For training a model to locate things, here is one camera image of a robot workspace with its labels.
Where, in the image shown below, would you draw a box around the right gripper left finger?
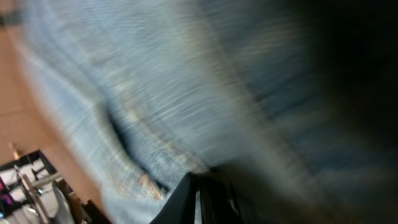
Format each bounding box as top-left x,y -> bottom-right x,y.
150,174 -> 197,224

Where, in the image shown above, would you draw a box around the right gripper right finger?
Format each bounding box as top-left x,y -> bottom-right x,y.
198,175 -> 243,224

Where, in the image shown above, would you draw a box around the light blue denim jeans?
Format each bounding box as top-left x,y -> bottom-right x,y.
19,0 -> 397,223

